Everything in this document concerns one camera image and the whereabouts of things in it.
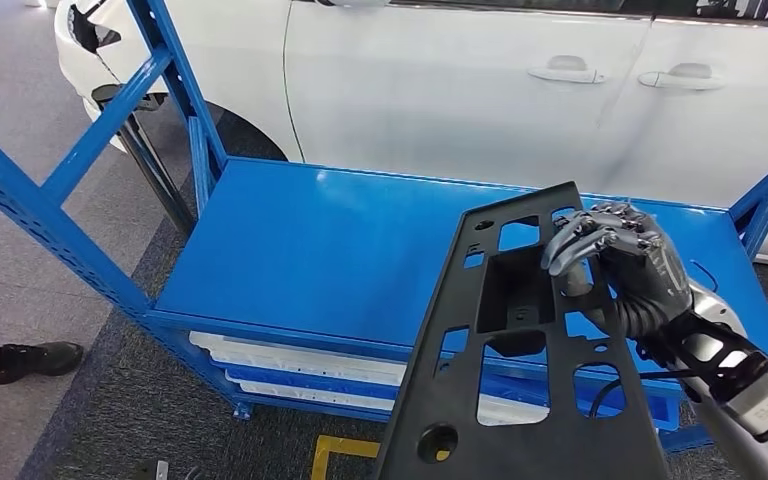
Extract white car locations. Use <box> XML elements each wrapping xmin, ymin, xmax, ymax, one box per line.
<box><xmin>52</xmin><ymin>0</ymin><xmax>768</xmax><ymax>266</ymax></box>

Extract blue metal shelf rack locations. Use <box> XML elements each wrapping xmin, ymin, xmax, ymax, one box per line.
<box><xmin>0</xmin><ymin>0</ymin><xmax>768</xmax><ymax>455</ymax></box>

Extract black pole with chrome base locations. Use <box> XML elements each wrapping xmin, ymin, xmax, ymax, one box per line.
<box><xmin>115</xmin><ymin>109</ymin><xmax>198</xmax><ymax>234</ymax></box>

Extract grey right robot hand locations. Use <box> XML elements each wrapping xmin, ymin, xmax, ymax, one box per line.
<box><xmin>541</xmin><ymin>200</ymin><xmax>695</xmax><ymax>314</ymax></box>

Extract white car door handle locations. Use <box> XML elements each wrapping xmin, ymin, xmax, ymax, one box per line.
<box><xmin>527</xmin><ymin>54</ymin><xmax>607</xmax><ymax>85</ymax></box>
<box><xmin>637</xmin><ymin>62</ymin><xmax>724</xmax><ymax>91</ymax></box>

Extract yellow floor tape square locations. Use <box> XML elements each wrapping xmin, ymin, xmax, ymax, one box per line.
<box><xmin>311</xmin><ymin>433</ymin><xmax>453</xmax><ymax>480</ymax></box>

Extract black shoe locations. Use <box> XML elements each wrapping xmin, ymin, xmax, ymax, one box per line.
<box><xmin>0</xmin><ymin>341</ymin><xmax>85</xmax><ymax>387</ymax></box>

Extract black plastic panel part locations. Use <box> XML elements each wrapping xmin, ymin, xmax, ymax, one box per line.
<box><xmin>370</xmin><ymin>182</ymin><xmax>673</xmax><ymax>480</ymax></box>

